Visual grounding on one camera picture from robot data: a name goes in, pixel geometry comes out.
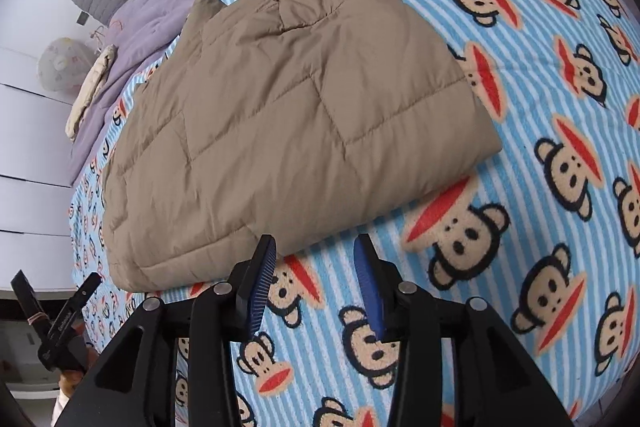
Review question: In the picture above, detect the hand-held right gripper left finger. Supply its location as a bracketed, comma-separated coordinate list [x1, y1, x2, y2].
[52, 234, 278, 427]

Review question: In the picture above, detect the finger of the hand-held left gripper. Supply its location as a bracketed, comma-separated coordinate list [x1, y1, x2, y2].
[10, 269, 52, 335]
[59, 272, 104, 325]

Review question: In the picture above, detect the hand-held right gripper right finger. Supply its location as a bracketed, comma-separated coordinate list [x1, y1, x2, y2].
[352, 234, 576, 427]

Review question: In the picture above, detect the beige puffer jacket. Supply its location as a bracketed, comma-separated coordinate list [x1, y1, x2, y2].
[100, 0, 504, 294]

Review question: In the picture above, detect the person's left forearm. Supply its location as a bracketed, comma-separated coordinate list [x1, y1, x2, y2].
[52, 369, 88, 423]

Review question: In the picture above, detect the white wardrobe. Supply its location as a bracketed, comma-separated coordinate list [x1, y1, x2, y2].
[0, 47, 83, 299]

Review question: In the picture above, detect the striped monkey print blanket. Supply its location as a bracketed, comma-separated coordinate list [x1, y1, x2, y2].
[67, 0, 640, 427]

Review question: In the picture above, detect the cream folded jacket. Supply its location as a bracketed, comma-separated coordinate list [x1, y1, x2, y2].
[65, 44, 119, 140]

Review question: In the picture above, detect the purple duvet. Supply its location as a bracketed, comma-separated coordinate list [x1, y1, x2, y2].
[67, 0, 351, 180]

